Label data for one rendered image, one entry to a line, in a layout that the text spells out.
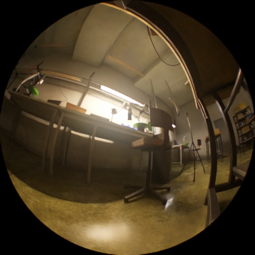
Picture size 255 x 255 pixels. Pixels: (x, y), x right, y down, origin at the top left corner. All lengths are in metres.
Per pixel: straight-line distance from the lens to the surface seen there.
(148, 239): 0.51
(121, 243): 0.49
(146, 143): 0.64
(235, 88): 0.51
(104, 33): 3.42
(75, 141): 1.95
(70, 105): 1.22
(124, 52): 3.90
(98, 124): 1.11
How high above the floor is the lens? 0.45
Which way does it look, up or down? 22 degrees up
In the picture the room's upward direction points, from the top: 5 degrees clockwise
